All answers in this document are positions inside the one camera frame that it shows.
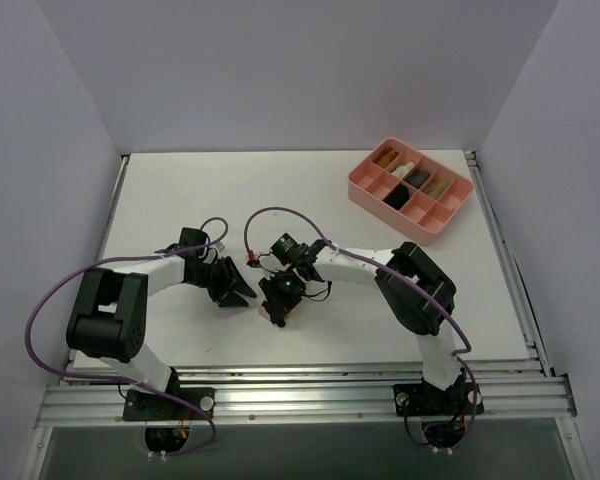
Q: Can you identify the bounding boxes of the thin black wire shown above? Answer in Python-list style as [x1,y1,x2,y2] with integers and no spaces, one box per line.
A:
[252,252,334,304]

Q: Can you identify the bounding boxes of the beige underwear with navy trim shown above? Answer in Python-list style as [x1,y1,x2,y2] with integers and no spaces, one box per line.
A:
[259,300,295,324]

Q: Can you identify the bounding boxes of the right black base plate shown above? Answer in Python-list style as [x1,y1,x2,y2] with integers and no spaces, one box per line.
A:
[392,382,474,417]

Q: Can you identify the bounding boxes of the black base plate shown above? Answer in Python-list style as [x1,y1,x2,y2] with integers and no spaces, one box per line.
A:
[123,384,216,421]
[392,382,474,417]

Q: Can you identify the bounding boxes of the pink compartment organizer box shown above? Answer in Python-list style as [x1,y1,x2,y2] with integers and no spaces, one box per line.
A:
[348,138,474,246]

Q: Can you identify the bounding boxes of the orange rolled cloth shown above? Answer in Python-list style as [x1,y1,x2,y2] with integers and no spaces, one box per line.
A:
[373,147,400,169]

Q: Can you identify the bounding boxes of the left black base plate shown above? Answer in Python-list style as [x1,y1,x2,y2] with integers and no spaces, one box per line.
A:
[123,384,216,421]

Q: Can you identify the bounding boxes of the purple cable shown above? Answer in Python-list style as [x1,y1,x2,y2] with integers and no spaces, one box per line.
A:
[24,216,230,457]
[243,205,479,451]

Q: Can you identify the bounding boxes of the aluminium rail frame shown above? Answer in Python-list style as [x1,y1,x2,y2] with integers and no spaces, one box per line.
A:
[39,150,579,479]

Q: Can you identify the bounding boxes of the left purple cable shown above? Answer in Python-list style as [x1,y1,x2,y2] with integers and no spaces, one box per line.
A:
[24,216,230,457]

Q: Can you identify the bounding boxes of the white rolled cloth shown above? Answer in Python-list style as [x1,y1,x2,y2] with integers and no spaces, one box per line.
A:
[391,162,415,179]

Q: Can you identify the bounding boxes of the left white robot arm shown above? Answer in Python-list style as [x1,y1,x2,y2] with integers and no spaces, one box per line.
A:
[66,227,257,419]

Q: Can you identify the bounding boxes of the dark grey rolled cloth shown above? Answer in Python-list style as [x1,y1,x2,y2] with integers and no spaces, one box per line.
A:
[406,169,431,189]

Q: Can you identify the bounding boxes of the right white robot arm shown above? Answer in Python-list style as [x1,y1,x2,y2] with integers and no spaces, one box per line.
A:
[258,234,461,413]

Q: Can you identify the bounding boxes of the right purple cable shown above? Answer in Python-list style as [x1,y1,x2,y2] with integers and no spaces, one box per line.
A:
[243,205,479,451]

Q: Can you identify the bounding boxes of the black rolled cloth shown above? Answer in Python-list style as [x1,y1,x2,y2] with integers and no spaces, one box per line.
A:
[383,184,410,210]

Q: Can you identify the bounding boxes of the olive rolled cloth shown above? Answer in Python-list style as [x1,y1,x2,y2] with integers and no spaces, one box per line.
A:
[423,180,452,200]

